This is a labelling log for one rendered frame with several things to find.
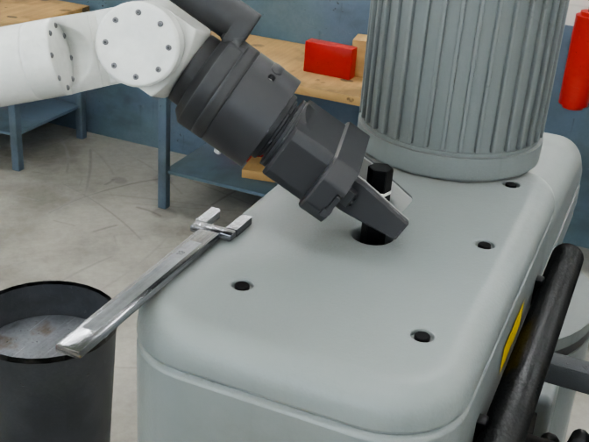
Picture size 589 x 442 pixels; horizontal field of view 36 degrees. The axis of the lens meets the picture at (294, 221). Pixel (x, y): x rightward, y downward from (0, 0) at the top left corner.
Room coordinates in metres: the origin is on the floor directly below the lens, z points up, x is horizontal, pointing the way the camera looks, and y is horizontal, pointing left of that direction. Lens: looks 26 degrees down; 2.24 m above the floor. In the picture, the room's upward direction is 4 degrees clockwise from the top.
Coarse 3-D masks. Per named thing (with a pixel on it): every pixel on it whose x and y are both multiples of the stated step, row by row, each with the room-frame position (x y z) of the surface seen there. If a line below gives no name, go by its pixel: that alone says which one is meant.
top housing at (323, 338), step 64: (448, 192) 0.83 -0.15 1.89; (512, 192) 0.84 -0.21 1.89; (256, 256) 0.66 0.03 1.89; (320, 256) 0.67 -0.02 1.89; (384, 256) 0.68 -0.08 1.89; (448, 256) 0.69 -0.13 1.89; (512, 256) 0.71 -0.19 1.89; (192, 320) 0.56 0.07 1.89; (256, 320) 0.57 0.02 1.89; (320, 320) 0.57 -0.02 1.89; (384, 320) 0.58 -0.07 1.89; (448, 320) 0.59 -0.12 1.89; (512, 320) 0.68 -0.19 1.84; (192, 384) 0.54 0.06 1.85; (256, 384) 0.52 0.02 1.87; (320, 384) 0.51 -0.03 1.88; (384, 384) 0.50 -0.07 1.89; (448, 384) 0.51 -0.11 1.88
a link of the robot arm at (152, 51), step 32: (160, 0) 0.77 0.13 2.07; (192, 0) 0.74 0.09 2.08; (224, 0) 0.74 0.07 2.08; (96, 32) 0.69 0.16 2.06; (128, 32) 0.69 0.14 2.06; (160, 32) 0.69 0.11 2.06; (192, 32) 0.72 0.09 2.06; (224, 32) 0.74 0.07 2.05; (128, 64) 0.68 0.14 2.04; (160, 64) 0.68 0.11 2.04; (192, 64) 0.71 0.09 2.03; (224, 64) 0.71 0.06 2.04; (160, 96) 0.72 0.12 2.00; (192, 96) 0.70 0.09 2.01; (224, 96) 0.70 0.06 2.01; (192, 128) 0.71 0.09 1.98
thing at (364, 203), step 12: (360, 180) 0.70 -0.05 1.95; (348, 192) 0.69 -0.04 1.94; (360, 192) 0.69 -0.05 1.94; (372, 192) 0.69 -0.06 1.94; (348, 204) 0.69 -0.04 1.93; (360, 204) 0.69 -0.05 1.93; (372, 204) 0.69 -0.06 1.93; (384, 204) 0.69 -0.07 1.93; (360, 216) 0.69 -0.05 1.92; (372, 216) 0.69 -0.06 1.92; (384, 216) 0.69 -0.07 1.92; (396, 216) 0.69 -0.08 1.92; (384, 228) 0.69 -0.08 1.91; (396, 228) 0.69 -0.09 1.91
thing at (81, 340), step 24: (216, 216) 0.73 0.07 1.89; (240, 216) 0.72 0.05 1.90; (192, 240) 0.67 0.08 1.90; (216, 240) 0.68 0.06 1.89; (168, 264) 0.63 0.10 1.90; (144, 288) 0.59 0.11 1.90; (96, 312) 0.55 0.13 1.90; (120, 312) 0.55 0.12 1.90; (72, 336) 0.52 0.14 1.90; (96, 336) 0.52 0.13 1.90
